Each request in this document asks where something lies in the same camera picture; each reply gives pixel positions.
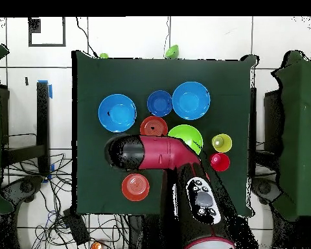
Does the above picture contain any orange bowl with ringed bottom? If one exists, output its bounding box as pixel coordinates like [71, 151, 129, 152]
[139, 115, 169, 137]

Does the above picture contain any small dark blue bowl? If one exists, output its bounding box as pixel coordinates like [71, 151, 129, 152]
[146, 89, 174, 118]

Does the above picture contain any large blue bowl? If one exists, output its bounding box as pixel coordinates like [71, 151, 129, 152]
[97, 93, 137, 134]
[172, 81, 211, 121]

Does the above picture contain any small plain orange bowl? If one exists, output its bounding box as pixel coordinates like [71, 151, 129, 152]
[121, 172, 150, 202]

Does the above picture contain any translucent yellow cup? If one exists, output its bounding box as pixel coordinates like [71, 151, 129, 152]
[211, 133, 233, 154]

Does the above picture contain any red cup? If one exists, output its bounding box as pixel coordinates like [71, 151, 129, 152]
[209, 152, 231, 172]

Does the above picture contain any green bowl on floor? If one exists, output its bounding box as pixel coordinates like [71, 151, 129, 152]
[164, 44, 179, 59]

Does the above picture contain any black metal stand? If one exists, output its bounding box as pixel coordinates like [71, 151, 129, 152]
[1, 81, 51, 177]

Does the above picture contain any blue tape strip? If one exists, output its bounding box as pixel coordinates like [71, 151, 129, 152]
[37, 79, 53, 99]

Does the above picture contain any black power strip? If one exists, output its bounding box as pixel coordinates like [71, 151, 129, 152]
[63, 209, 91, 246]

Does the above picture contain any grey chair base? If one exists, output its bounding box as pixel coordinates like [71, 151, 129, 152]
[251, 176, 283, 206]

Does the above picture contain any black chair base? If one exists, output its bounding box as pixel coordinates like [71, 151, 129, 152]
[1, 174, 45, 208]

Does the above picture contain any tangle of black floor cables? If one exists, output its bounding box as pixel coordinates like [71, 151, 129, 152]
[2, 152, 130, 249]

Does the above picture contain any dark square floor frame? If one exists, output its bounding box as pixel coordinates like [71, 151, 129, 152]
[28, 16, 67, 47]

